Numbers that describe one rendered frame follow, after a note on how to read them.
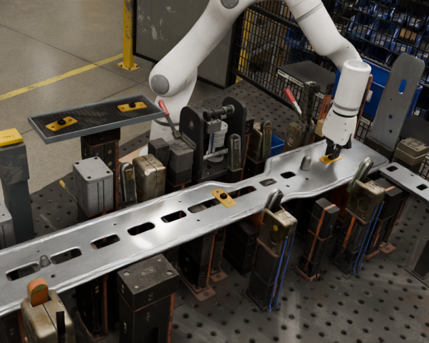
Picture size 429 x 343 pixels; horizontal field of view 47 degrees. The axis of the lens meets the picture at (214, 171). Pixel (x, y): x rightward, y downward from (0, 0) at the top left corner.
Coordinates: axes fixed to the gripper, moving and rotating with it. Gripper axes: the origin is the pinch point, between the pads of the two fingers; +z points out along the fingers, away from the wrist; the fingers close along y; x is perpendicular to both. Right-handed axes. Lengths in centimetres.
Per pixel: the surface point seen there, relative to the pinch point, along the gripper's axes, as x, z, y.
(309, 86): -1.6, -18.0, -15.2
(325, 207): -21.2, 4.1, 17.4
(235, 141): -33.5, -5.7, -12.9
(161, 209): -65, 3, -4
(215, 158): -35.3, 3.6, -19.3
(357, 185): -8.3, -0.1, 17.9
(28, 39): 25, 102, -401
